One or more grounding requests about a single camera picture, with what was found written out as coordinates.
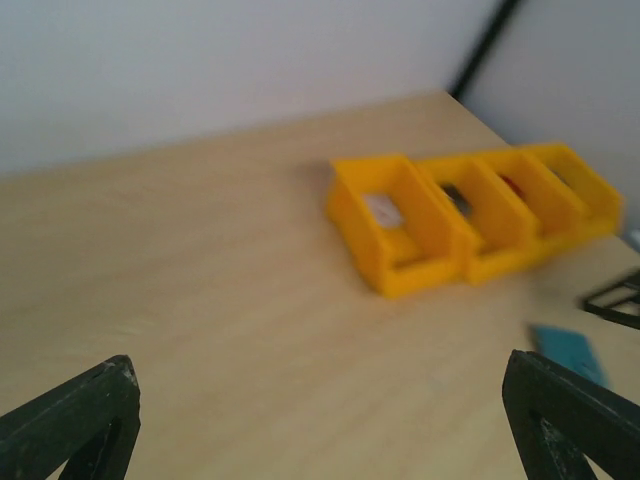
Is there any teal card holder wallet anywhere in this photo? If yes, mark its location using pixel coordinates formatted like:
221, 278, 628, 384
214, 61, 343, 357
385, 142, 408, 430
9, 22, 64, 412
530, 325, 610, 388

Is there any yellow plastic bin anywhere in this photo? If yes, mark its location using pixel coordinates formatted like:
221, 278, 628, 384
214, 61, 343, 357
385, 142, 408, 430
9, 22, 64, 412
487, 148, 584, 262
327, 154, 467, 298
523, 144, 623, 240
415, 155, 535, 284

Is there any black corner frame post right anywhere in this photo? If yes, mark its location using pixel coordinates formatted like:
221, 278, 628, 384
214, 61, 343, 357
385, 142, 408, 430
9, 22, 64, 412
448, 0, 524, 102

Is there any white patterned card stack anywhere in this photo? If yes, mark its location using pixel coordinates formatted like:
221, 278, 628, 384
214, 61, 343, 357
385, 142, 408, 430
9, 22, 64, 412
363, 193, 404, 229

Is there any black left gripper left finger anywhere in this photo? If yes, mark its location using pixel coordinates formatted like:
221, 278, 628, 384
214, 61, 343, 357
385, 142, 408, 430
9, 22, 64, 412
1, 355, 141, 479

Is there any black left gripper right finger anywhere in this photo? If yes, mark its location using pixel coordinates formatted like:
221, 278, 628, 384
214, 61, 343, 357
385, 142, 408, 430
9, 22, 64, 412
502, 350, 639, 479

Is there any red card stack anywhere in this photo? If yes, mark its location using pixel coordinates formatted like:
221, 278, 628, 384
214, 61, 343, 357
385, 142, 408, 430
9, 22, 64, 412
500, 175, 525, 199

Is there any black card stack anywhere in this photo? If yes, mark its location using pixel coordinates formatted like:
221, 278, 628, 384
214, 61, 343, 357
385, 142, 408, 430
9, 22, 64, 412
440, 183, 473, 218

